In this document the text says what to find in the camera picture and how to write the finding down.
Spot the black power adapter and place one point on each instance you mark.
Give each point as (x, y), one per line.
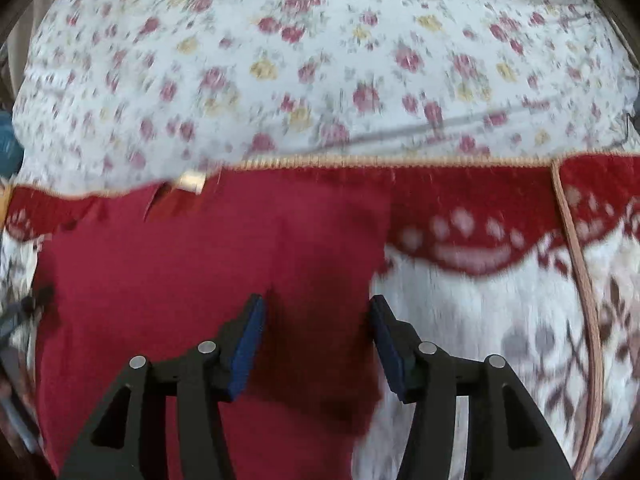
(636, 115)

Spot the blue bag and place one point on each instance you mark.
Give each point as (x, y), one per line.
(9, 142)

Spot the floral quilt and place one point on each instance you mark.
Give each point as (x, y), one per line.
(325, 60)

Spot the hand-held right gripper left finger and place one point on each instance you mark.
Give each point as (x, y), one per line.
(247, 345)

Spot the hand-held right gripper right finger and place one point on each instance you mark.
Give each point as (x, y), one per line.
(387, 345)

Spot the red garment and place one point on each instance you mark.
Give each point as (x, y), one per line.
(175, 270)

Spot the red and white plush blanket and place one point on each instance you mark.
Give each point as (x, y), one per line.
(500, 310)

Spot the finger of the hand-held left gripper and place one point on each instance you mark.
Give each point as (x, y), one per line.
(27, 305)

